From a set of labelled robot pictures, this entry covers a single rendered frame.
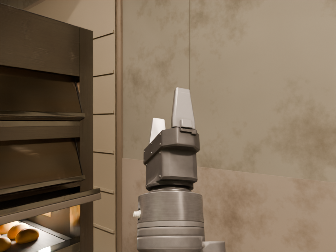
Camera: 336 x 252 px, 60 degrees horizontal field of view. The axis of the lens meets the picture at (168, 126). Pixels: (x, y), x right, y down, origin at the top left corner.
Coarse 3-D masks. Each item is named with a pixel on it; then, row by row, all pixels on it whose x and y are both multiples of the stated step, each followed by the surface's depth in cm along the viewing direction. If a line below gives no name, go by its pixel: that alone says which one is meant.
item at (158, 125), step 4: (152, 120) 50; (156, 120) 50; (160, 120) 50; (164, 120) 50; (152, 124) 49; (156, 124) 49; (160, 124) 50; (164, 124) 50; (152, 128) 49; (156, 128) 49; (160, 128) 49; (164, 128) 49; (152, 132) 48; (156, 132) 49; (152, 136) 48
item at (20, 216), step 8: (72, 200) 105; (80, 200) 108; (88, 200) 111; (40, 208) 96; (48, 208) 98; (56, 208) 100; (64, 208) 103; (8, 216) 88; (16, 216) 90; (24, 216) 91; (32, 216) 93; (0, 224) 86
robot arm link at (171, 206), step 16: (176, 128) 38; (160, 144) 38; (176, 144) 37; (192, 144) 37; (144, 160) 45; (160, 160) 38; (176, 160) 38; (192, 160) 38; (160, 176) 37; (176, 176) 37; (192, 176) 38; (160, 192) 36; (176, 192) 36; (192, 192) 37; (144, 208) 37; (160, 208) 35; (176, 208) 35; (192, 208) 36; (144, 224) 36; (160, 224) 35; (176, 224) 34; (192, 224) 35
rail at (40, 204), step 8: (80, 192) 109; (88, 192) 111; (96, 192) 114; (40, 200) 98; (48, 200) 98; (56, 200) 101; (64, 200) 103; (8, 208) 88; (16, 208) 90; (24, 208) 92; (32, 208) 94; (0, 216) 86
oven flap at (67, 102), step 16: (0, 80) 101; (16, 80) 106; (32, 80) 111; (48, 80) 116; (64, 80) 122; (0, 96) 99; (16, 96) 104; (32, 96) 108; (48, 96) 114; (64, 96) 119; (0, 112) 95; (16, 112) 99; (32, 112) 104; (48, 112) 109; (64, 112) 114; (80, 112) 123
